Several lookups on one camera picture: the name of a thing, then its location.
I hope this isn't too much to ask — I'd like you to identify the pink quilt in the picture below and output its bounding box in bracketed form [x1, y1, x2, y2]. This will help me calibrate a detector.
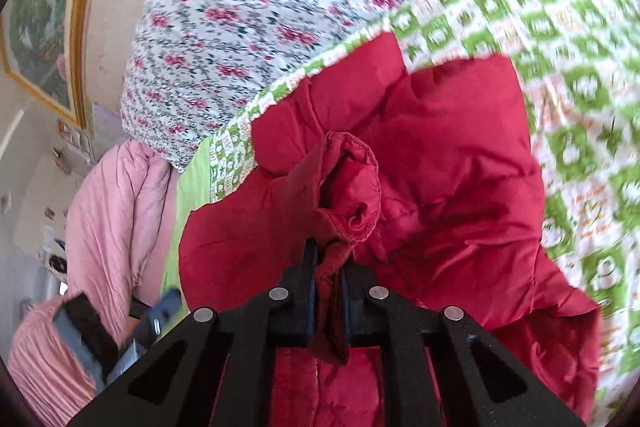
[7, 139, 178, 425]

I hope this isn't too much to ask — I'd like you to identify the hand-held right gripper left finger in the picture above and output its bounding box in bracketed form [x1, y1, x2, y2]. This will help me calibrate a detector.
[66, 239, 320, 427]

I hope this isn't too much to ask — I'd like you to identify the group of wall stickers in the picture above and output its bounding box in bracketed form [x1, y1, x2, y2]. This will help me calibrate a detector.
[0, 117, 96, 298]

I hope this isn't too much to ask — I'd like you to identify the red padded jacket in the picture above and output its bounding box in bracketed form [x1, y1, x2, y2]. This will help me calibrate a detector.
[177, 32, 603, 427]

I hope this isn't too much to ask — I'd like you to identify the green printed bed sheet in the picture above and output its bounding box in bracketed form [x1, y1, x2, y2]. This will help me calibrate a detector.
[160, 0, 640, 423]

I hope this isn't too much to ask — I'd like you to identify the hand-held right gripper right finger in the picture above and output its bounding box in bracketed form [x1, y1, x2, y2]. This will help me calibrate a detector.
[341, 263, 587, 427]

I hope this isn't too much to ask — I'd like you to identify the wall calendar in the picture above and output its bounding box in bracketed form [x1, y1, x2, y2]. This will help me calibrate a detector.
[91, 102, 124, 155]

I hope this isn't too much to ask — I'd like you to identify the gold framed picture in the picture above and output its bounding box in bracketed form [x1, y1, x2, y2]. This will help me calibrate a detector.
[2, 0, 118, 128]

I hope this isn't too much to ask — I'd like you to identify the floral quilt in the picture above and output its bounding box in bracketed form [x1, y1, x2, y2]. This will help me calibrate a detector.
[120, 0, 591, 172]

